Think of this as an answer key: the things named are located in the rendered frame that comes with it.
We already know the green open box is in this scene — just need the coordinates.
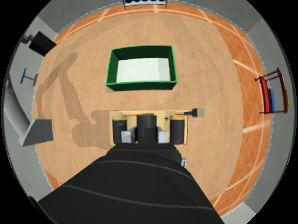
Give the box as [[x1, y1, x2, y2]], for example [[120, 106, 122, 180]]
[[105, 45, 177, 92]]

